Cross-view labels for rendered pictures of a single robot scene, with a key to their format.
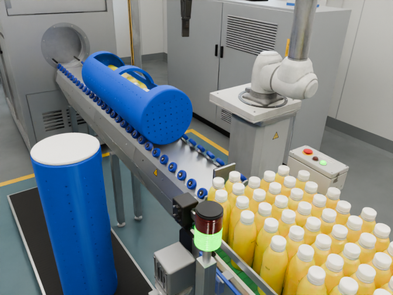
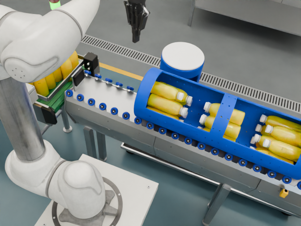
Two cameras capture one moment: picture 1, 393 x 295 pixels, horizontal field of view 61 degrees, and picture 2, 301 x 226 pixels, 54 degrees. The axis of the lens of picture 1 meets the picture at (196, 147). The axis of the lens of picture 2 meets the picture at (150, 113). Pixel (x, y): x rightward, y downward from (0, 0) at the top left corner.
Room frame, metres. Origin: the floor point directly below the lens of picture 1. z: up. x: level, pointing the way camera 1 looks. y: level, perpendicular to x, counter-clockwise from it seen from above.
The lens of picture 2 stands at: (2.40, -0.48, 2.27)
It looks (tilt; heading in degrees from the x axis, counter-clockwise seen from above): 50 degrees down; 144
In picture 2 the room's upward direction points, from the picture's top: 6 degrees clockwise
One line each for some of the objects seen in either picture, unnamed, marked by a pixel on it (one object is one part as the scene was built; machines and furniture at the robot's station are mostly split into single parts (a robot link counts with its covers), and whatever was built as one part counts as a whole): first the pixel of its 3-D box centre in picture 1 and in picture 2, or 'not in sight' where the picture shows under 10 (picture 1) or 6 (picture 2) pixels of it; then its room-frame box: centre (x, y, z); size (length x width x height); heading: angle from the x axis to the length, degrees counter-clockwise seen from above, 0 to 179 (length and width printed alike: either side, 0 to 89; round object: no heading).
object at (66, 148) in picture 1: (66, 147); (183, 55); (1.25, 0.56, 1.03); 0.28 x 0.28 x 0.01
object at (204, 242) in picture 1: (207, 233); (55, 4); (0.59, -0.03, 1.18); 0.06 x 0.06 x 0.05
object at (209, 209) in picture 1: (207, 235); not in sight; (0.59, -0.03, 1.18); 0.06 x 0.06 x 0.16
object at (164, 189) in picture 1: (121, 127); (238, 162); (1.97, 0.49, 0.79); 2.17 x 0.29 x 0.34; 35
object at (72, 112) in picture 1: (76, 137); not in sight; (2.73, 1.11, 0.31); 0.06 x 0.06 x 0.63; 35
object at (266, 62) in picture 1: (268, 71); (80, 186); (1.87, -0.39, 1.22); 0.18 x 0.16 x 0.22; 37
